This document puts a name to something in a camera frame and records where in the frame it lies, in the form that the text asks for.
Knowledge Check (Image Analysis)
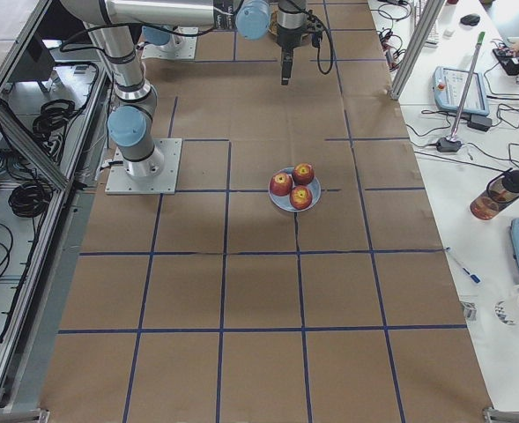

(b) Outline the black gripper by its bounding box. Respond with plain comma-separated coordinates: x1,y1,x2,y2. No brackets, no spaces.
277,0,307,85

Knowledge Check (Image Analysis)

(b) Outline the red apple on plate back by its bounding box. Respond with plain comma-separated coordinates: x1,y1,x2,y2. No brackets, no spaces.
291,163,315,186

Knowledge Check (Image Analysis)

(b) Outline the red apple on plate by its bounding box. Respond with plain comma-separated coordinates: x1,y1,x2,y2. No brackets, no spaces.
291,163,315,186
269,172,293,197
289,185,313,211

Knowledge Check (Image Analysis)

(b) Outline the red apple on plate left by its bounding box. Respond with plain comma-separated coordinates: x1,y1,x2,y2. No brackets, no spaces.
269,172,293,197

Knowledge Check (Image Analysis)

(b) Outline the red apple on plate front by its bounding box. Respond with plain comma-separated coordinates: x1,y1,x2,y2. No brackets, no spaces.
289,185,313,211

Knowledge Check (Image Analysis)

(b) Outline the light blue plate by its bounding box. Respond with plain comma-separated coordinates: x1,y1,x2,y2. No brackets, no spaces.
268,167,322,212

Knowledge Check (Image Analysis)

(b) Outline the white keyboard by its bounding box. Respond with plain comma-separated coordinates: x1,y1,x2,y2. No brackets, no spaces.
411,0,444,48

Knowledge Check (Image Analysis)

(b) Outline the teach pendant blue grey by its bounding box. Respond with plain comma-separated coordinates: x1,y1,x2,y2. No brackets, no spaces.
433,66,490,116

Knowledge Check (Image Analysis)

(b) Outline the long metal pole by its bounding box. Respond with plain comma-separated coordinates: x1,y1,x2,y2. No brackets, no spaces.
446,31,486,144

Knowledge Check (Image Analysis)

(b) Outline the black computer mouse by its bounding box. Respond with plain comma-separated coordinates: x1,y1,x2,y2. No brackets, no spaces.
459,13,481,26

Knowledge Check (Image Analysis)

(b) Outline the black power adapter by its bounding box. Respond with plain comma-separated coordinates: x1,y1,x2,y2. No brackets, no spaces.
467,115,493,132

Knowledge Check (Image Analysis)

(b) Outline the brown paper table cover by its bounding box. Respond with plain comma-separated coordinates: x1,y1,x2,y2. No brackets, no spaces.
41,1,490,422

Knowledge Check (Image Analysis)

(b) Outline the blue white pen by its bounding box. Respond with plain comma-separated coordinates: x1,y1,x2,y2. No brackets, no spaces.
445,247,481,284

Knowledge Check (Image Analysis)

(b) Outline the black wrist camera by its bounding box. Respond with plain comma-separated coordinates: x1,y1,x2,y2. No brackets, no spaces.
305,16,326,48

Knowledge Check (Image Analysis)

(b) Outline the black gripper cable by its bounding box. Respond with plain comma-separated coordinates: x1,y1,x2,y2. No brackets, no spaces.
305,8,335,76

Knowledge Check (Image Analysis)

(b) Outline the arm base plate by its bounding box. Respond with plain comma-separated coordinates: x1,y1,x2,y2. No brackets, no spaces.
105,138,182,195
142,33,196,61

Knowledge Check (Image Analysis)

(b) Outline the aluminium frame post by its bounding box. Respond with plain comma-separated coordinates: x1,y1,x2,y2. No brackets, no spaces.
389,0,444,100

